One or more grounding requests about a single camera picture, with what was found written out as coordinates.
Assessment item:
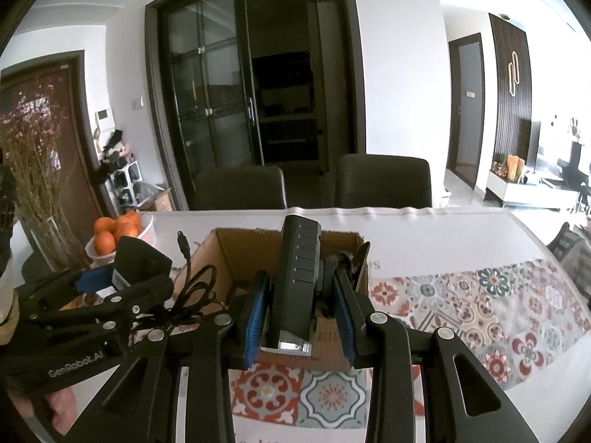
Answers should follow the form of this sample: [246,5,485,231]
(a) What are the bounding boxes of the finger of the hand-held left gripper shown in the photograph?
[15,268,117,315]
[28,274,175,330]

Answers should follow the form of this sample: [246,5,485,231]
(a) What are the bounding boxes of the dark slatted wall panel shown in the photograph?
[488,14,533,182]

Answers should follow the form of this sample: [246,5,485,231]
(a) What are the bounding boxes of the white fruit basket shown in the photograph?
[85,212,158,265]

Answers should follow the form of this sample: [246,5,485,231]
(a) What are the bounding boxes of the dark upholstered chair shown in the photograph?
[194,165,288,212]
[334,153,433,209]

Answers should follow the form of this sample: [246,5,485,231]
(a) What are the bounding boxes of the black power adapter with cable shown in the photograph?
[111,230,234,333]

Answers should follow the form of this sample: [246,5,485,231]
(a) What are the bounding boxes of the glass vase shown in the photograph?
[21,214,91,274]

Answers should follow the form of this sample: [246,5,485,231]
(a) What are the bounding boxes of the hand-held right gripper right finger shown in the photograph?
[323,258,542,443]

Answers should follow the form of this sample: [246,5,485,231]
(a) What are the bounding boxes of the white television stand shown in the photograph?
[485,168,588,214]

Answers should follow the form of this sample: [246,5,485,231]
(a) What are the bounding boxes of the colourful patterned table mat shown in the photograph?
[228,258,591,431]

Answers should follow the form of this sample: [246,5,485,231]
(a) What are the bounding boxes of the dark interior door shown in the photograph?
[447,32,486,191]

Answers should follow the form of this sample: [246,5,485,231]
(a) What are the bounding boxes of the white shoe rack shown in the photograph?
[99,129,140,209]

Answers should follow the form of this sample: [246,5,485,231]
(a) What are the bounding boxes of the dark glass sliding door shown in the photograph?
[144,0,366,214]

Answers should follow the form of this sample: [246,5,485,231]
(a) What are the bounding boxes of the person's left hand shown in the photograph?
[32,384,80,435]

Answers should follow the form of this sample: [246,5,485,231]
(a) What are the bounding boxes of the dried pink flower branches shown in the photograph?
[0,80,89,259]

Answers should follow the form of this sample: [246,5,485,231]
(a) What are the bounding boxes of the brown entrance door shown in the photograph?
[0,51,108,222]

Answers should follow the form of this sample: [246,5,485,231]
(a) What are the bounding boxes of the brown cardboard box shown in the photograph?
[171,227,371,375]

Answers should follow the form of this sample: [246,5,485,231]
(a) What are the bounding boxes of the black button remote device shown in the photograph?
[264,214,322,357]

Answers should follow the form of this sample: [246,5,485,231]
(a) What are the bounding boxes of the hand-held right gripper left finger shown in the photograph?
[65,270,273,443]

